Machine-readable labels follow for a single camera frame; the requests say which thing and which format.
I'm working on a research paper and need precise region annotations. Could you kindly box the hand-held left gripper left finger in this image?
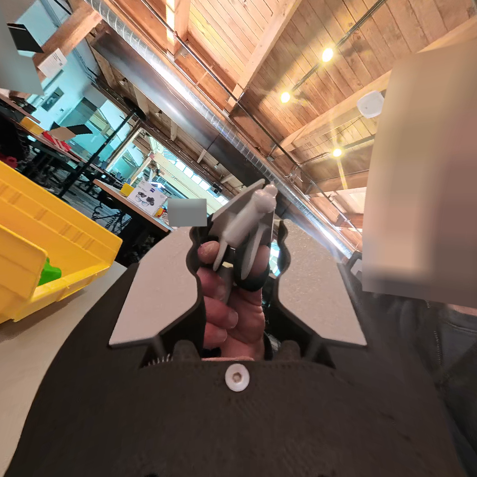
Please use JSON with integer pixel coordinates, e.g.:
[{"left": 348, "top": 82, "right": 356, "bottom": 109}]
[{"left": 109, "top": 225, "right": 206, "bottom": 349}]

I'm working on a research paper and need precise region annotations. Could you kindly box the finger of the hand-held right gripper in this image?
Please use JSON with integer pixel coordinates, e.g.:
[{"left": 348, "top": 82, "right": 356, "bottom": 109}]
[
  {"left": 240, "top": 214, "right": 276, "bottom": 281},
  {"left": 208, "top": 179, "right": 266, "bottom": 272}
]

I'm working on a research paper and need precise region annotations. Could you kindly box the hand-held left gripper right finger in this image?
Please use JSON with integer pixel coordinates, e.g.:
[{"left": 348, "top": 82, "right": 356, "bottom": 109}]
[{"left": 270, "top": 219, "right": 367, "bottom": 349}]

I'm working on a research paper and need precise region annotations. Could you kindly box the yellow plastic bin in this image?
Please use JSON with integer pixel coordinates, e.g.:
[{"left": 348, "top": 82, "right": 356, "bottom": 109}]
[{"left": 0, "top": 160, "right": 123, "bottom": 324}]

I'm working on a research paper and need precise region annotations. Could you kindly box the person's right hand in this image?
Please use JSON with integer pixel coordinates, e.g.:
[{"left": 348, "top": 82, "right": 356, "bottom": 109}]
[{"left": 196, "top": 240, "right": 271, "bottom": 360}]

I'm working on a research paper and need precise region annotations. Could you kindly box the white box with glasses print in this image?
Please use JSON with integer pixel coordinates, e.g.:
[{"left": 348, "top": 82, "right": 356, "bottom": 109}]
[{"left": 127, "top": 181, "right": 167, "bottom": 216}]

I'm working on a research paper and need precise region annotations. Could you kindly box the wooden work table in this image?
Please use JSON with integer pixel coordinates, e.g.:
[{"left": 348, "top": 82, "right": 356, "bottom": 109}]
[{"left": 93, "top": 179, "right": 172, "bottom": 233}]

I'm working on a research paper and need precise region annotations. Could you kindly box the person's dark zip jacket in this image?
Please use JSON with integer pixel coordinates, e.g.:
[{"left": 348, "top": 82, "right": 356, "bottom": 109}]
[{"left": 350, "top": 291, "right": 477, "bottom": 477}]

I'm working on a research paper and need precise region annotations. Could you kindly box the green plastic block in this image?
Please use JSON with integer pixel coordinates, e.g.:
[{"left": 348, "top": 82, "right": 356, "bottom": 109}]
[{"left": 37, "top": 258, "right": 62, "bottom": 287}]

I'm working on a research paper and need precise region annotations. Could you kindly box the black floor lamp pole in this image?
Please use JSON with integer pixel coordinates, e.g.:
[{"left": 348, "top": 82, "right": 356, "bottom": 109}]
[{"left": 58, "top": 108, "right": 148, "bottom": 198}]

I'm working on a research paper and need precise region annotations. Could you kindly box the red white striped pack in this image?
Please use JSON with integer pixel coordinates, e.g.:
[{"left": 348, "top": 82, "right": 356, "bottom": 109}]
[{"left": 43, "top": 130, "right": 71, "bottom": 150}]

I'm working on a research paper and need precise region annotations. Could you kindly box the long wooden workbench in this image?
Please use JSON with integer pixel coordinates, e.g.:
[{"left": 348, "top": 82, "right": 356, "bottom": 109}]
[{"left": 0, "top": 93, "right": 86, "bottom": 164}]

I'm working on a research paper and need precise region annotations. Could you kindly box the white ceiling access point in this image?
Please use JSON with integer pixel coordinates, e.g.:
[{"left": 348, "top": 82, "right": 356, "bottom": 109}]
[{"left": 357, "top": 90, "right": 384, "bottom": 119}]

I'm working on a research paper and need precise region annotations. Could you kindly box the white paper sign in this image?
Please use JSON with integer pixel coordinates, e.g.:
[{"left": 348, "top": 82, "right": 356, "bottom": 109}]
[{"left": 37, "top": 50, "right": 68, "bottom": 77}]

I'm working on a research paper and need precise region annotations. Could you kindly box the black coiled cable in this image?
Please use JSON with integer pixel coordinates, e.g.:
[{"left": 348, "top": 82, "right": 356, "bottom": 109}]
[{"left": 93, "top": 203, "right": 112, "bottom": 228}]

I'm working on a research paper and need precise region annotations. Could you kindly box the long metal ventilation duct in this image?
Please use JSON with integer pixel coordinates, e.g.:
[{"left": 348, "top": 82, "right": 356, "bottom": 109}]
[{"left": 84, "top": 0, "right": 358, "bottom": 258}]

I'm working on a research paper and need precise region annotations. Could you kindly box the wooden post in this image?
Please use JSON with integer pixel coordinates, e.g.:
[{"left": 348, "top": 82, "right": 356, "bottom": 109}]
[{"left": 34, "top": 4, "right": 103, "bottom": 71}]

